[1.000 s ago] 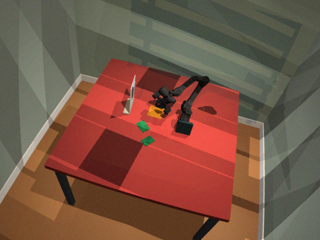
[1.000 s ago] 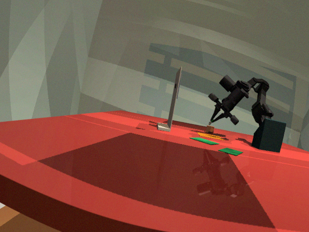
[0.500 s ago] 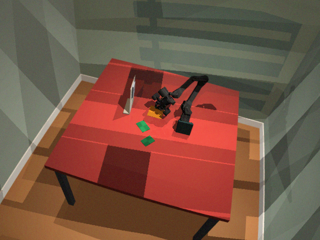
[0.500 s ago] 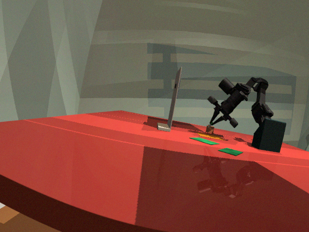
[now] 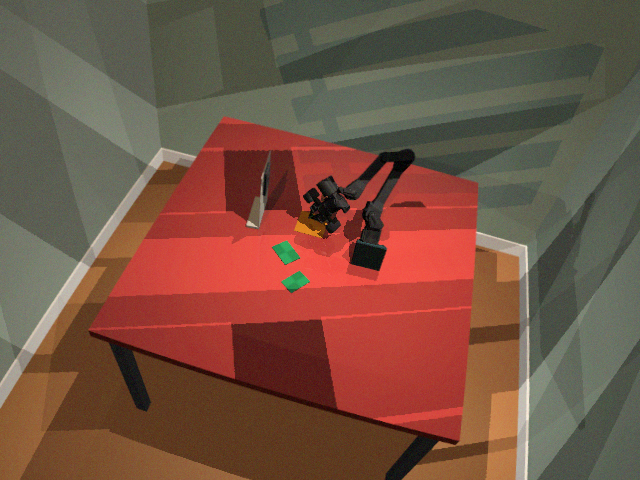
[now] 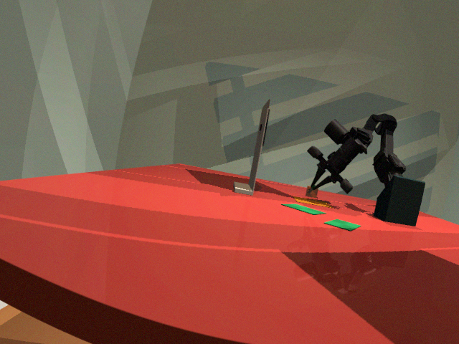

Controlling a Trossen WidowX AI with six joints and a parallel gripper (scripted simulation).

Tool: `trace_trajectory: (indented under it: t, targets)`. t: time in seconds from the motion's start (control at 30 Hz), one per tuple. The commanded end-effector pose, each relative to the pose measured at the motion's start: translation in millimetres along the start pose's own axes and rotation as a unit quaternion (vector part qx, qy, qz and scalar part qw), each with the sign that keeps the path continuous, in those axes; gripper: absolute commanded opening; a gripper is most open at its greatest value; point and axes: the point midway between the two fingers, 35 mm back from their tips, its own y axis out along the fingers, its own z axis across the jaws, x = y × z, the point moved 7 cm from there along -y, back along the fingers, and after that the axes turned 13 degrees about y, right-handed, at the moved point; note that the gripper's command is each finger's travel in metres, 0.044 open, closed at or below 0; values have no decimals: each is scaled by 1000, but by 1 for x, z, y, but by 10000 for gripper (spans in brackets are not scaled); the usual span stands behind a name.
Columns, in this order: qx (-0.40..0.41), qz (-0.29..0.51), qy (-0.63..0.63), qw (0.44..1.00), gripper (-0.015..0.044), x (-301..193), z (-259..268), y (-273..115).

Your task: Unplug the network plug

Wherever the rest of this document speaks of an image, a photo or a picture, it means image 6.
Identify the small brown block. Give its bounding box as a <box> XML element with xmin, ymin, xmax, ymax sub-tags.
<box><xmin>306</xmin><ymin>186</ymin><xmax>318</xmax><ymax>198</ymax></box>

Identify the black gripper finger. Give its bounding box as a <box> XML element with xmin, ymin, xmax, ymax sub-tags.
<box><xmin>313</xmin><ymin>176</ymin><xmax>336</xmax><ymax>190</ymax></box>
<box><xmin>311</xmin><ymin>164</ymin><xmax>326</xmax><ymax>187</ymax></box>

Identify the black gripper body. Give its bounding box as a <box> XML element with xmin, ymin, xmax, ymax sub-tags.
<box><xmin>307</xmin><ymin>146</ymin><xmax>353</xmax><ymax>194</ymax></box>

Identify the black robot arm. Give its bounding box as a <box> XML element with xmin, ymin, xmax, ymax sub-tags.
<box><xmin>324</xmin><ymin>113</ymin><xmax>406</xmax><ymax>186</ymax></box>

